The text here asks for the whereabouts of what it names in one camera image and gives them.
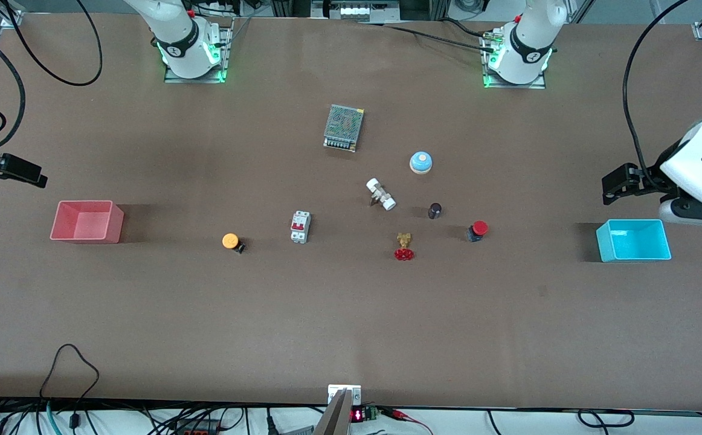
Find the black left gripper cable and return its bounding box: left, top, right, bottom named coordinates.
left=622, top=0, right=690, bottom=189

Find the brass valve red handwheel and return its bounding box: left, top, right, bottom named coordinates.
left=394, top=232, right=415, bottom=262

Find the white plastic valve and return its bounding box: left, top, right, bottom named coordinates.
left=366, top=178, right=398, bottom=211

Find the black looped cable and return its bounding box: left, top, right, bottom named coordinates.
left=40, top=344, right=100, bottom=431

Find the pink plastic bin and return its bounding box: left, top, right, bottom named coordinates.
left=50, top=200, right=125, bottom=244

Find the teal cable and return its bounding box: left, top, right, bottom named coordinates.
left=45, top=401, right=63, bottom=435

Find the white red circuit breaker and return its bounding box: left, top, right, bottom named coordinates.
left=291, top=210, right=312, bottom=245

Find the black base power cable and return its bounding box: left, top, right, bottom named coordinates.
left=357, top=18, right=500, bottom=54

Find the grey camera mount arm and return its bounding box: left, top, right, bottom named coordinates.
left=314, top=388, right=352, bottom=435

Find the black coiled cable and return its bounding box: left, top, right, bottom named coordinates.
left=578, top=409, right=636, bottom=428

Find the cyan plastic bin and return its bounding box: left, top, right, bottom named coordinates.
left=596, top=219, right=672, bottom=263

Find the white metal bracket plate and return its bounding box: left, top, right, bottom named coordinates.
left=327, top=384, right=362, bottom=407

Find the grey equipment box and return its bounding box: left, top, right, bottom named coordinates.
left=311, top=0, right=401, bottom=22

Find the black right arm loop cable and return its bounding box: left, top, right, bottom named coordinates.
left=0, top=0, right=103, bottom=86

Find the metal mesh power supply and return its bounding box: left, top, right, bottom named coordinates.
left=323, top=104, right=365, bottom=153

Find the red clip lead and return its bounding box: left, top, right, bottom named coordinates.
left=386, top=408, right=434, bottom=435

